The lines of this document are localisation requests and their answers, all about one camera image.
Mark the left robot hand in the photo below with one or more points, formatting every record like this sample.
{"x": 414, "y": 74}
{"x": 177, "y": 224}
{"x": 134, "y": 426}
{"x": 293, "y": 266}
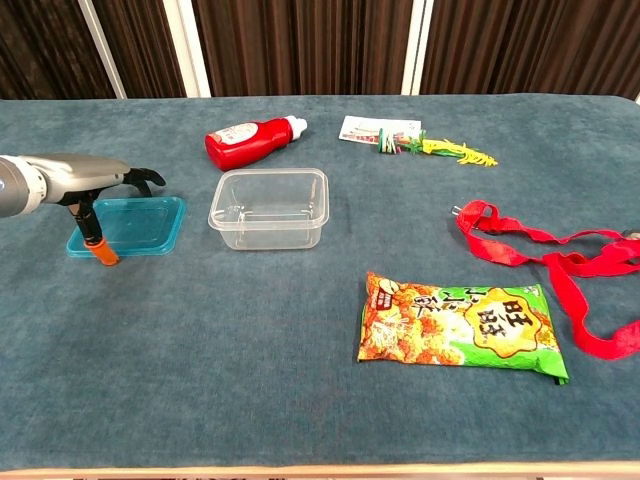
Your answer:
{"x": 85, "y": 172}

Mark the teal plastic container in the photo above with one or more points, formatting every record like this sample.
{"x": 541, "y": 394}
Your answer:
{"x": 145, "y": 225}

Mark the clear plastic container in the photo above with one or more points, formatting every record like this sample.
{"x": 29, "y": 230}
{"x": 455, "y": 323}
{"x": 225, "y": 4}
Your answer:
{"x": 270, "y": 210}

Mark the dark brown curtain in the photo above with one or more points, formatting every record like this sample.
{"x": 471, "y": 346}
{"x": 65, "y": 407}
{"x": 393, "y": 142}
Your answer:
{"x": 140, "y": 50}
{"x": 525, "y": 45}
{"x": 40, "y": 50}
{"x": 300, "y": 45}

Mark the red ketchup squeeze bottle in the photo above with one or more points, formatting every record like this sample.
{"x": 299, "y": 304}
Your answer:
{"x": 245, "y": 142}

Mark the teal table cloth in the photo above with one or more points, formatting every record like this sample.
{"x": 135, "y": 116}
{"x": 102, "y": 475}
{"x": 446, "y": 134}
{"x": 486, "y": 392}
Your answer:
{"x": 200, "y": 350}

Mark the white printed card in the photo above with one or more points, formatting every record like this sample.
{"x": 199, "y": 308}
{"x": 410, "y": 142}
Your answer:
{"x": 360, "y": 127}

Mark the colourful clip bundle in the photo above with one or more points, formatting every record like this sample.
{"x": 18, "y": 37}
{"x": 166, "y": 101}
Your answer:
{"x": 387, "y": 142}

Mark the yellow tassel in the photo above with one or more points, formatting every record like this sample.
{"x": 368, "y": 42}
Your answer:
{"x": 450, "y": 149}

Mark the green orange snack bag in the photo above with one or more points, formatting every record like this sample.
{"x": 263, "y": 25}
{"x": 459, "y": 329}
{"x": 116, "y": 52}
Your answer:
{"x": 450, "y": 325}

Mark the thin grey frame post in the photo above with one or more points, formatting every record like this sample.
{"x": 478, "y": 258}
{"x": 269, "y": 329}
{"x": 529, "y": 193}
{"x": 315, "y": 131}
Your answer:
{"x": 102, "y": 50}

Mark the white frame post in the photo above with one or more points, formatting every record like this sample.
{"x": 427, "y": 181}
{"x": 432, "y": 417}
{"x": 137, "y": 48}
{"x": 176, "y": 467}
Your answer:
{"x": 189, "y": 50}
{"x": 638, "y": 92}
{"x": 417, "y": 50}

